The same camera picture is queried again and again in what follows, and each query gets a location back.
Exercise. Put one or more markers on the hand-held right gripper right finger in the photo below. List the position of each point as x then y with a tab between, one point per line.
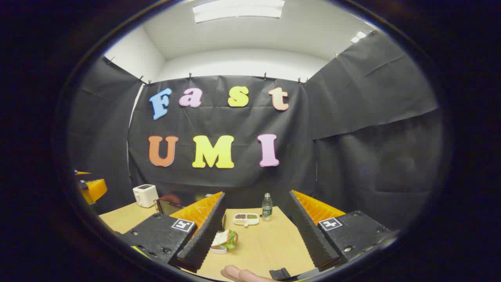
309	235

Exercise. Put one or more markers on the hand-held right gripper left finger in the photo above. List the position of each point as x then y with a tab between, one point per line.
207	231

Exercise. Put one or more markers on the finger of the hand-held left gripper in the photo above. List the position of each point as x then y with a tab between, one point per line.
82	172
96	190

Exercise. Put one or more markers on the sandwich with lettuce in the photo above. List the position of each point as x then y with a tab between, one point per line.
224	238

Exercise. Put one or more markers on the black electric oven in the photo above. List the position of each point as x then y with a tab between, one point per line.
168	204

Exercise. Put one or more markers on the small white dish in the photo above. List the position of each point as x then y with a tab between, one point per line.
217	250

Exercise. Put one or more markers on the white divided dish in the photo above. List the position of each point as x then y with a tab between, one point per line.
245	219

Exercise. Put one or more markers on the white toaster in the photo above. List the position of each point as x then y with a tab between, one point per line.
145	195

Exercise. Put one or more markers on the clear plastic water bottle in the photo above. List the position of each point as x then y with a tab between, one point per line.
267	207

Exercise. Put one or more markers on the black backdrop cloth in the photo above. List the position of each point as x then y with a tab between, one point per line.
235	121

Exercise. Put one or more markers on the small ceiling light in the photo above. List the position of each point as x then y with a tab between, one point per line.
358	37

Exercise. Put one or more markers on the large ceiling light panel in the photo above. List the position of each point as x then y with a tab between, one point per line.
238	9

